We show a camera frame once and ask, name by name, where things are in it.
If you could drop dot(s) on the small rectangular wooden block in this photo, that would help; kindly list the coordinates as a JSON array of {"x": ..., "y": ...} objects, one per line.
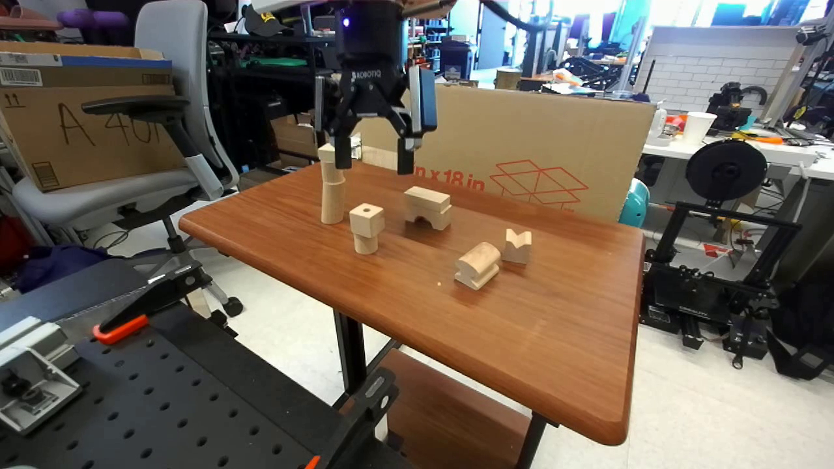
[{"x": 328, "y": 156}]

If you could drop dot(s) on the V-notched wooden block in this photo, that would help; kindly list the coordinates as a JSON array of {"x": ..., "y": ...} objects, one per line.
[{"x": 518, "y": 249}]

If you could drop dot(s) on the arch-shaped wooden block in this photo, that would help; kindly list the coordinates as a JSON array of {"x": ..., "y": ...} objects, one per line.
[{"x": 429, "y": 208}]

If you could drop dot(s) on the black floor equipment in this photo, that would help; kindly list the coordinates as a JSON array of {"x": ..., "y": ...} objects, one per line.
[{"x": 790, "y": 340}]

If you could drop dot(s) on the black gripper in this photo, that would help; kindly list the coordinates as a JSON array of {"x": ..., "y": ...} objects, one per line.
[{"x": 373, "y": 48}]

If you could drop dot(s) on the black table frame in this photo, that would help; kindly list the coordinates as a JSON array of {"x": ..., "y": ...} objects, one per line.
[{"x": 351, "y": 347}]

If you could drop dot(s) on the large brown cardboard sheet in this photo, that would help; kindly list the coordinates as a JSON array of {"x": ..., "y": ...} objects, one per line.
[{"x": 538, "y": 130}]

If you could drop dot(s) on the lettered cardboard box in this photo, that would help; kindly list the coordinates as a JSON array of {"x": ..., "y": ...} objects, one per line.
[{"x": 53, "y": 130}]

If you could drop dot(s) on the aluminium mounting bracket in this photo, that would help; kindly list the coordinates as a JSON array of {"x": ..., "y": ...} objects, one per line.
[{"x": 36, "y": 380}]

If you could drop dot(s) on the white gridded board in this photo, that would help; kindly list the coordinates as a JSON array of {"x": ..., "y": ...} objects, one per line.
[{"x": 721, "y": 65}]

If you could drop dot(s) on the crumpled white paper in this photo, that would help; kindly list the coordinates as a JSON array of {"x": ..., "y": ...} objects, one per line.
[{"x": 358, "y": 145}]

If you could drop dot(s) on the grey office chair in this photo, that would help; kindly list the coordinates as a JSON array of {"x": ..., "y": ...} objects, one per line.
[{"x": 174, "y": 34}]

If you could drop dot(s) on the teal chair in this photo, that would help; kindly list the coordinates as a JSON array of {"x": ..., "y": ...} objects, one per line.
[{"x": 637, "y": 206}]

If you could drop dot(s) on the wooden lower table shelf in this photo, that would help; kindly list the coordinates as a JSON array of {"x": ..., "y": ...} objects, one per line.
[{"x": 453, "y": 418}]

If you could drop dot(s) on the square wooden block with hole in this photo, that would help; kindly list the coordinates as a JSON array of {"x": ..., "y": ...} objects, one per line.
[{"x": 366, "y": 219}]

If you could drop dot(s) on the white desk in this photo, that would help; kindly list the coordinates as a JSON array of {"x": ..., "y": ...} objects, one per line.
[{"x": 783, "y": 154}]

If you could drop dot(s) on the half-round wooden block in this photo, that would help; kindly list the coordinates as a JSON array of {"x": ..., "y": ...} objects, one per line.
[{"x": 478, "y": 267}]

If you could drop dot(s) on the black perforated breadboard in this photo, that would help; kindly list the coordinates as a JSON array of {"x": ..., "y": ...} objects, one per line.
[{"x": 174, "y": 407}]

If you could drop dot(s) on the black 3D printer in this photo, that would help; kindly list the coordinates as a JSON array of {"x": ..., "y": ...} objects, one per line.
[{"x": 725, "y": 171}]

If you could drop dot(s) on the purple bag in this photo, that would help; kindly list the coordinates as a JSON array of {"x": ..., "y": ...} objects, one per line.
[{"x": 53, "y": 262}]

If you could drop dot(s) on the tall wooden cylinder block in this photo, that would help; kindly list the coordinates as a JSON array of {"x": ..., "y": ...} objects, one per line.
[{"x": 333, "y": 205}]

